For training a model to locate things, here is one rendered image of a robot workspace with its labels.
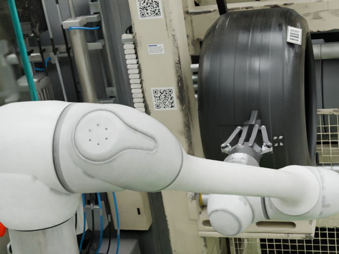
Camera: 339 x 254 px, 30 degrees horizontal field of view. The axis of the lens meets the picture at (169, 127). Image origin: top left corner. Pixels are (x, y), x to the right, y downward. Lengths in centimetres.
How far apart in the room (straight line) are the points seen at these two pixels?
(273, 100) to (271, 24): 23
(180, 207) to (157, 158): 126
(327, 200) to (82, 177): 61
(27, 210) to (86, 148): 16
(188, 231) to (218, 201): 83
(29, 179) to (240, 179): 40
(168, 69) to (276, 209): 74
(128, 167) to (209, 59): 97
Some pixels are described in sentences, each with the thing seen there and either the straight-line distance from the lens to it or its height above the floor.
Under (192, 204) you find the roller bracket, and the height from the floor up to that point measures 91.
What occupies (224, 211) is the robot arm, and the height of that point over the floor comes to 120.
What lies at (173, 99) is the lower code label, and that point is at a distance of 195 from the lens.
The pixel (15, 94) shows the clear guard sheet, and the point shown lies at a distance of 180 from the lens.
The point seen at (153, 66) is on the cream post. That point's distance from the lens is 193.
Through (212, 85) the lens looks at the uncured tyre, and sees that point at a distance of 173.
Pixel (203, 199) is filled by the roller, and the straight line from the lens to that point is 199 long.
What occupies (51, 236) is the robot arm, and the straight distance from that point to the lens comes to 96.
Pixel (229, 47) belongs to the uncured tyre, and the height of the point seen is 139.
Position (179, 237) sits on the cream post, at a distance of 218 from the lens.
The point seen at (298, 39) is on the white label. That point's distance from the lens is 177.
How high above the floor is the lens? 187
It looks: 22 degrees down
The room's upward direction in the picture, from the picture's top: 9 degrees counter-clockwise
